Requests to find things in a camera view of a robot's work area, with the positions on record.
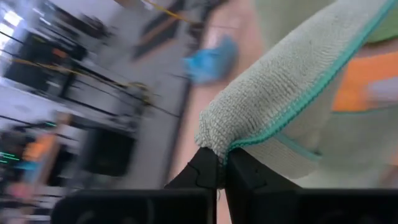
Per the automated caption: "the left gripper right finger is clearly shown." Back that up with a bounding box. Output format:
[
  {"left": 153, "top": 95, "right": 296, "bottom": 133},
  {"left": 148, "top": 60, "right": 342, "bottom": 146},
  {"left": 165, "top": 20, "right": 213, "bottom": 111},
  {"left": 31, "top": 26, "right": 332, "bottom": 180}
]
[{"left": 225, "top": 147, "right": 301, "bottom": 190}]

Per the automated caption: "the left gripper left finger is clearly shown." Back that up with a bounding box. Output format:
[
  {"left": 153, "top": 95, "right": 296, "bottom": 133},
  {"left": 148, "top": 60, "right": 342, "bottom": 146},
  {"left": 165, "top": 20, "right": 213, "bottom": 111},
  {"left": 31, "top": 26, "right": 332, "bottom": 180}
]
[{"left": 164, "top": 147, "right": 220, "bottom": 190}]

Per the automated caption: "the pale green teal-edged towel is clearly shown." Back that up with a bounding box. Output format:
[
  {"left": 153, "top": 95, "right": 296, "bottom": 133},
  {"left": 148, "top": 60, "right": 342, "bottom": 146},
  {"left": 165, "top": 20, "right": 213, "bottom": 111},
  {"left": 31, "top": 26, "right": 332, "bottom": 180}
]
[{"left": 194, "top": 0, "right": 398, "bottom": 189}]

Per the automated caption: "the blue microfiber towel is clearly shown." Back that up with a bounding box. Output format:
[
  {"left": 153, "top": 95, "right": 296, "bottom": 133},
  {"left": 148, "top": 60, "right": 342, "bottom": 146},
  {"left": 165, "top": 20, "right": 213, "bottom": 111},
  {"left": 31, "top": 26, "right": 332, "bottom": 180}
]
[{"left": 183, "top": 35, "right": 239, "bottom": 85}]

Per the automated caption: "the orange microfiber towel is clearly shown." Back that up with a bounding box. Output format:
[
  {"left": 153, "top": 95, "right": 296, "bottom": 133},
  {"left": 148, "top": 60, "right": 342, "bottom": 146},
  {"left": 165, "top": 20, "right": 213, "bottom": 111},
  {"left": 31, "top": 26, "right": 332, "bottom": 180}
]
[{"left": 332, "top": 51, "right": 398, "bottom": 113}]

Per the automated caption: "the bright green microfiber towel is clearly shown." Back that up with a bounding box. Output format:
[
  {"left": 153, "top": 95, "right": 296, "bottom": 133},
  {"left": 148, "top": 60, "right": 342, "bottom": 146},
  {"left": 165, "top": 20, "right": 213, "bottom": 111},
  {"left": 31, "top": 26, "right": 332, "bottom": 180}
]
[{"left": 366, "top": 12, "right": 398, "bottom": 44}]

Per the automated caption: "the yellow cable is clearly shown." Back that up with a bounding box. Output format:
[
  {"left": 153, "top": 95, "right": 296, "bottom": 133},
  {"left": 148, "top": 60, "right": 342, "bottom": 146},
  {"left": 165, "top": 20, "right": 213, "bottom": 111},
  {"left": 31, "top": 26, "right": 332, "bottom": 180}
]
[{"left": 141, "top": 0, "right": 195, "bottom": 24}]

